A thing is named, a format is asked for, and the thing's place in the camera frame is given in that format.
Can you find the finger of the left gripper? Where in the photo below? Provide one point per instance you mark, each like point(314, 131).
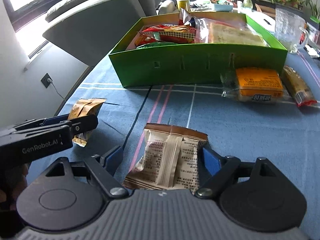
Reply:
point(83, 124)
point(41, 122)

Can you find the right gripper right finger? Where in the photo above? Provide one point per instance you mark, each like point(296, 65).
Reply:
point(216, 172)

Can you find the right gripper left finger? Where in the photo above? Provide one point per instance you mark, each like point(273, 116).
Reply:
point(102, 170)

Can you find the yellow silver snack packet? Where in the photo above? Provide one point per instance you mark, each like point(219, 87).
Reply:
point(85, 112)

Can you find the brown beige snack packet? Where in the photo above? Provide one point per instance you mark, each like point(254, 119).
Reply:
point(170, 160)

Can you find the orange cake pack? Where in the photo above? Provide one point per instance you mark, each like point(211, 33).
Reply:
point(252, 84)

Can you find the red snack bag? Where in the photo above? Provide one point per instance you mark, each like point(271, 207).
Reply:
point(178, 34)

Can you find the bagged sliced bread loaf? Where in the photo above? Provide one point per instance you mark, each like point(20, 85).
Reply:
point(217, 32)

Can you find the blue striped tablecloth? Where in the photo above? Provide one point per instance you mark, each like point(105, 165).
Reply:
point(282, 132)

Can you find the grey armchair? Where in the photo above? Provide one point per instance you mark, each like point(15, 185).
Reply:
point(89, 29)

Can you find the red yellow long snack pack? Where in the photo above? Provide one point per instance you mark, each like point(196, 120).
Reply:
point(297, 87)

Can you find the green cardboard snack box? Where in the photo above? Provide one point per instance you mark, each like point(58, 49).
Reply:
point(191, 63)

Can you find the white round table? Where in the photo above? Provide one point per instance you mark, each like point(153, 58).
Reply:
point(263, 20)

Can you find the yellow tin can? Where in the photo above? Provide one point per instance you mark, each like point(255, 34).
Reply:
point(183, 4)

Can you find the light blue plastic basket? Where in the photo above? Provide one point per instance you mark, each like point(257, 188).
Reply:
point(223, 7)

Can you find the open cardboard box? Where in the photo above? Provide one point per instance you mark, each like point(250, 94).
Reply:
point(266, 10)

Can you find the wall power socket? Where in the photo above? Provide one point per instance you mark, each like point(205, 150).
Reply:
point(46, 80)

